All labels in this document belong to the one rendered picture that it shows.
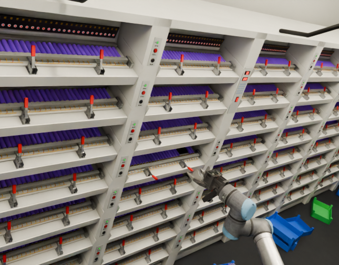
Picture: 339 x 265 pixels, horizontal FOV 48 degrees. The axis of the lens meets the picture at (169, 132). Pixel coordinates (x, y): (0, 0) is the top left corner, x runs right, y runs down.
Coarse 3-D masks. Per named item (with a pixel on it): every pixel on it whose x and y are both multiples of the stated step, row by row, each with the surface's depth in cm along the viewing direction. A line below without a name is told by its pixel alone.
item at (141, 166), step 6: (186, 156) 221; (192, 156) 224; (198, 156) 228; (150, 162) 202; (156, 162) 205; (162, 162) 207; (168, 162) 211; (174, 162) 214; (132, 168) 193; (138, 168) 196; (144, 168) 200; (150, 168) 201; (156, 168) 204
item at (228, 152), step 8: (248, 136) 271; (256, 136) 277; (264, 136) 277; (224, 144) 250; (232, 144) 244; (240, 144) 258; (248, 144) 267; (256, 144) 273; (264, 144) 278; (224, 152) 246; (232, 152) 251; (240, 152) 255; (248, 152) 260; (256, 152) 267; (264, 152) 278; (216, 160) 234; (224, 160) 243; (232, 160) 251
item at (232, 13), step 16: (128, 0) 162; (144, 0) 175; (160, 0) 191; (176, 0) 210; (192, 0) 234; (32, 16) 135; (48, 16) 139; (64, 16) 143; (224, 16) 209; (240, 16) 232; (256, 16) 261; (176, 32) 185; (192, 32) 192
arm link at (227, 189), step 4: (228, 184) 179; (224, 188) 176; (228, 188) 176; (232, 188) 176; (220, 192) 176; (224, 192) 175; (228, 192) 174; (220, 196) 177; (224, 196) 175; (224, 200) 175
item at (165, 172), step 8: (200, 152) 230; (200, 160) 228; (208, 160) 226; (152, 168) 204; (160, 168) 207; (168, 168) 210; (176, 168) 213; (184, 168) 217; (192, 168) 222; (200, 168) 230; (128, 176) 184; (136, 176) 194; (144, 176) 197; (160, 176) 205; (168, 176) 211; (128, 184) 190; (136, 184) 196
